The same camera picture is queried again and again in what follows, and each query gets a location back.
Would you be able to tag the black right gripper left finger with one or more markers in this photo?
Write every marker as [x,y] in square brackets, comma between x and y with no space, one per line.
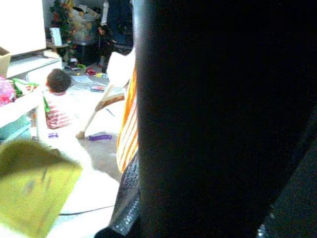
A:
[128,188]

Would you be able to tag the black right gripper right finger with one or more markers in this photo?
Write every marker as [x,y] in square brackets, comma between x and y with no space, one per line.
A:
[299,198]

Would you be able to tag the long purple toy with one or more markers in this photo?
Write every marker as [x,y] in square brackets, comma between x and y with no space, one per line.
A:
[100,137]

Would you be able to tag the orange white striped cloth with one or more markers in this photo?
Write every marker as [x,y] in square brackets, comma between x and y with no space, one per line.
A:
[128,129]

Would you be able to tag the small purple toy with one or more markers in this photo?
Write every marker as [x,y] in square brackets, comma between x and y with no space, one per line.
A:
[53,135]

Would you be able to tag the yellow-green box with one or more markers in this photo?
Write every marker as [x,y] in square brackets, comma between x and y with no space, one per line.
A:
[32,188]

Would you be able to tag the colourful flat toy box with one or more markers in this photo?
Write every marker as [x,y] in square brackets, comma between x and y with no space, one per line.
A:
[97,88]

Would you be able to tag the child in red striped shirt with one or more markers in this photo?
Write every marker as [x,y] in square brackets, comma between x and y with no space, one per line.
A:
[58,99]

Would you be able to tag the white chair with wooden legs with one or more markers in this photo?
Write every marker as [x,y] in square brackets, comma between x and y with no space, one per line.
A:
[119,67]

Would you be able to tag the red toy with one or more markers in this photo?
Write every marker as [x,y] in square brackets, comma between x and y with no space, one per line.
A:
[90,71]

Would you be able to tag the white table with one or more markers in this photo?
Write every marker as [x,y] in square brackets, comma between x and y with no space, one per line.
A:
[19,106]

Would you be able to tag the green ribbon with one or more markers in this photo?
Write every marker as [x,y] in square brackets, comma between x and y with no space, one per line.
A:
[23,85]

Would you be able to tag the pink bag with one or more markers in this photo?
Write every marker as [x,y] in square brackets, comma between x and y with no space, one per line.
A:
[6,93]

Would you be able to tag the white low drawer unit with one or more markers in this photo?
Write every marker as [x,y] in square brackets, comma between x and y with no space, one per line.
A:
[32,65]

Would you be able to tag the clear plastic storage bin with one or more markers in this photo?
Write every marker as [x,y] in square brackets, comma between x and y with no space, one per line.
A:
[86,31]

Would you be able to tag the white sign card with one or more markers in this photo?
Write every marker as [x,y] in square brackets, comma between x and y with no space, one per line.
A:
[56,36]

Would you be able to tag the standing person in dark clothes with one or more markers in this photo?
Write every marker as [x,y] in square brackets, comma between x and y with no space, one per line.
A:
[119,19]

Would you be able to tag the brown cardboard box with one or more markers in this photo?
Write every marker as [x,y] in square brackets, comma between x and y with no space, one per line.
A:
[3,62]

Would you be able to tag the decorated christmas tree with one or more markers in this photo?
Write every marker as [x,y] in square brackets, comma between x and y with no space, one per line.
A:
[62,22]

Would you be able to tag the white cabinet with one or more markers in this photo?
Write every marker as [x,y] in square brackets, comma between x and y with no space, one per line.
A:
[19,24]

